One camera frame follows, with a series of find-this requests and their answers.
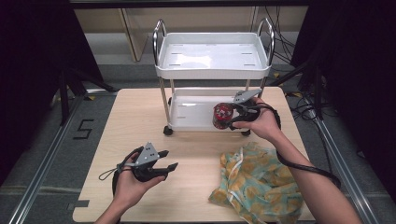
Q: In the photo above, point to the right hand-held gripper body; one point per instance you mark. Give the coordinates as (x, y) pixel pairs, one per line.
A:
(246, 95)

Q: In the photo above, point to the dark curtain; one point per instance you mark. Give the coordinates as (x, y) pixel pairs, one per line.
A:
(31, 62)
(358, 62)

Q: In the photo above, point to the teal bag with yellow fruit print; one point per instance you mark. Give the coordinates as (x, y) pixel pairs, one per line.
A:
(261, 186)

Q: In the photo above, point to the red can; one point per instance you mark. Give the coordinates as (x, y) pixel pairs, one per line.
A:
(222, 115)

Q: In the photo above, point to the beige wooden cabinet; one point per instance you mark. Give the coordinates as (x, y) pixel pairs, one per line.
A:
(137, 28)

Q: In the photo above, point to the black metal stand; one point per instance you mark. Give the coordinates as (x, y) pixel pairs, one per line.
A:
(317, 93)
(63, 99)

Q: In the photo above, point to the white two-tier cart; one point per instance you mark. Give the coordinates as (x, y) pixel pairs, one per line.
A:
(211, 59)

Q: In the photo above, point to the person's right hand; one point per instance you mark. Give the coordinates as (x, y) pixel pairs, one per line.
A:
(266, 126)

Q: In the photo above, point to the metal floor rail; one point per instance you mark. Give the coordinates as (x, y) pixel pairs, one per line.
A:
(351, 183)
(40, 174)

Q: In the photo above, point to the person's left hand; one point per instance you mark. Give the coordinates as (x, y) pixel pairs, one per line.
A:
(127, 189)

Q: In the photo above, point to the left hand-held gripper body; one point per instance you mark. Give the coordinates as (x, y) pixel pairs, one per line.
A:
(146, 157)

